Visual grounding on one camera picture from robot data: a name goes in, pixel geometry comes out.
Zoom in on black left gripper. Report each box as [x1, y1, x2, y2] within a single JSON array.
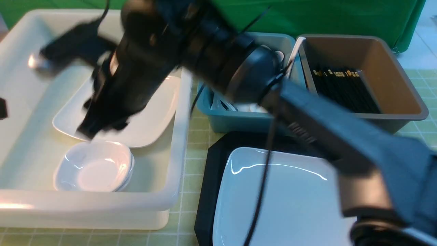
[[0, 98, 8, 120]]

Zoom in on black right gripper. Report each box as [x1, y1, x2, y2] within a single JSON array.
[[39, 0, 187, 140]]

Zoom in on white bowl tray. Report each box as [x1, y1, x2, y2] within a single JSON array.
[[53, 141, 135, 192]]

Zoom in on white square rice plate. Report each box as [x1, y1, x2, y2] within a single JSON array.
[[212, 147, 356, 246]]

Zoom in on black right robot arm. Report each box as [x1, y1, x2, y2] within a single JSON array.
[[29, 0, 436, 246]]

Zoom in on white square plate in tub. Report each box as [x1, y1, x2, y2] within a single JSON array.
[[53, 76, 181, 148]]

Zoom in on large white plastic tub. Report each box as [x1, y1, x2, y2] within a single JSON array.
[[1, 9, 193, 230]]

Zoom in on teal plastic spoon bin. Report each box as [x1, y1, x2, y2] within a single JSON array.
[[196, 32, 295, 133]]

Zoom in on long white ladle spoon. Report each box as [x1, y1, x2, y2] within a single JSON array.
[[284, 36, 306, 79]]

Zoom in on black serving tray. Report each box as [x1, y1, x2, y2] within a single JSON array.
[[195, 132, 313, 246]]

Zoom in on green checked table mat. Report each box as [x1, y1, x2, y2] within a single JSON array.
[[0, 67, 437, 246]]

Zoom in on pile of black chopsticks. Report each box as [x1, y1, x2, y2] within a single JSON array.
[[311, 65, 381, 114]]

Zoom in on brown plastic chopstick bin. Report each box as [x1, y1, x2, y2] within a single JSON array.
[[299, 34, 429, 134]]

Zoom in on green backdrop cloth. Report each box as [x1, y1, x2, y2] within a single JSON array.
[[0, 0, 426, 53]]

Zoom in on black cable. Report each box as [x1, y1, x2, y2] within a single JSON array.
[[189, 7, 287, 246]]

